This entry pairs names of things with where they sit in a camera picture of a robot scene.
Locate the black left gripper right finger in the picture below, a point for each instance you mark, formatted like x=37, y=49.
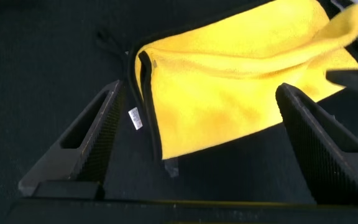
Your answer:
x=331, y=168

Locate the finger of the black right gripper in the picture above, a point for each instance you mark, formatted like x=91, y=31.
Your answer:
x=356, y=81

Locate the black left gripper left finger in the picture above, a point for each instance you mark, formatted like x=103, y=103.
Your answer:
x=82, y=168

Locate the yellow towel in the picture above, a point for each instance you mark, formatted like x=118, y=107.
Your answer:
x=228, y=93

